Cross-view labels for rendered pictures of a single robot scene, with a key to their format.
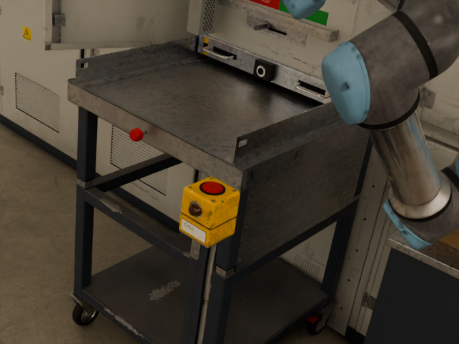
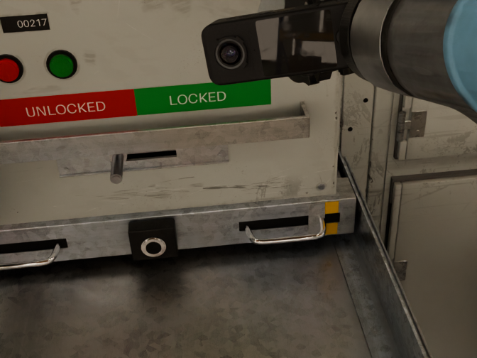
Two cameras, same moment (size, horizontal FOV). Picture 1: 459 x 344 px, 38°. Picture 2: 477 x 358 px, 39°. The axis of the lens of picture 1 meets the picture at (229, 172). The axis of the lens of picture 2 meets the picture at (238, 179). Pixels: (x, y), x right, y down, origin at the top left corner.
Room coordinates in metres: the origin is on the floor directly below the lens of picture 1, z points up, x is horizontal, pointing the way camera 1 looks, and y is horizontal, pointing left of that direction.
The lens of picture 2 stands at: (1.26, 0.31, 1.45)
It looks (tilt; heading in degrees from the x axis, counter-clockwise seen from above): 34 degrees down; 319
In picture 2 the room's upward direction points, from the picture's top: 3 degrees counter-clockwise
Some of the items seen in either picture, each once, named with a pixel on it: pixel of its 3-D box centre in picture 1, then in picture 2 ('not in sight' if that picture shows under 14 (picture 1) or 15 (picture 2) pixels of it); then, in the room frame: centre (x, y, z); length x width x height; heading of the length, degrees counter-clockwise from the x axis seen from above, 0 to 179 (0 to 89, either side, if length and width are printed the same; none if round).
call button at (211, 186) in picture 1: (212, 190); not in sight; (1.11, 0.03, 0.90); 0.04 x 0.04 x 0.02
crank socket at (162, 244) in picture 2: (263, 69); (153, 241); (1.85, -0.05, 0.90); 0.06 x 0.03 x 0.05; 53
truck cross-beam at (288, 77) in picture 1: (271, 68); (153, 223); (1.88, -0.08, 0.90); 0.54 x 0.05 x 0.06; 53
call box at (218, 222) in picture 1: (209, 211); not in sight; (1.11, 0.03, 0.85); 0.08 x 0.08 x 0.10; 53
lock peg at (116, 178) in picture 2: (262, 23); (116, 159); (1.87, -0.03, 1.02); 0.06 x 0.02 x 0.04; 143
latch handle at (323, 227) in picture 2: (313, 90); (286, 229); (1.74, -0.19, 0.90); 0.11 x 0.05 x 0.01; 53
